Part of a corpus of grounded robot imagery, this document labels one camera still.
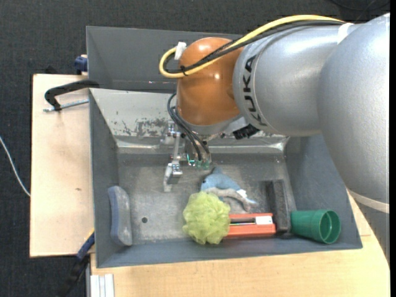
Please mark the blue grey oval sponge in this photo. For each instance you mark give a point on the blue grey oval sponge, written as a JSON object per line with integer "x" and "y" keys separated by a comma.
{"x": 120, "y": 215}

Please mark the yellow-green mesh bath pouf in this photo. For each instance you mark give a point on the yellow-green mesh bath pouf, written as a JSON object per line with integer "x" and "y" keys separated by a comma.
{"x": 205, "y": 218}

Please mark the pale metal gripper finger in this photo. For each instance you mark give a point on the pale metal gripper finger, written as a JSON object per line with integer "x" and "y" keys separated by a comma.
{"x": 177, "y": 173}
{"x": 167, "y": 178}

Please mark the green plastic cup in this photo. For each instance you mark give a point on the green plastic cup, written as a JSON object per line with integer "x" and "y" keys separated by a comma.
{"x": 309, "y": 224}

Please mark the grey metal bin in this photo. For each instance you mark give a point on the grey metal bin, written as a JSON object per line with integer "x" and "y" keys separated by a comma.
{"x": 154, "y": 224}

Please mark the blue plush dolphin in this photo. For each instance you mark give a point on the blue plush dolphin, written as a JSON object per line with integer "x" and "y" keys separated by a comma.
{"x": 221, "y": 182}

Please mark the orange flat box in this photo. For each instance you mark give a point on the orange flat box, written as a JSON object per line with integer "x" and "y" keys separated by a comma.
{"x": 247, "y": 229}

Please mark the pale wood board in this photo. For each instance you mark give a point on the pale wood board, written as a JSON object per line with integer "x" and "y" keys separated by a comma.
{"x": 58, "y": 172}

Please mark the dark grey flat block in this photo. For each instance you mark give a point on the dark grey flat block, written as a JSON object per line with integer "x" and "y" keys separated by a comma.
{"x": 280, "y": 203}

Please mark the black cylinder on white bracket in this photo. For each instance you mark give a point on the black cylinder on white bracket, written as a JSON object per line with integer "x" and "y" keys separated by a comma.
{"x": 246, "y": 131}

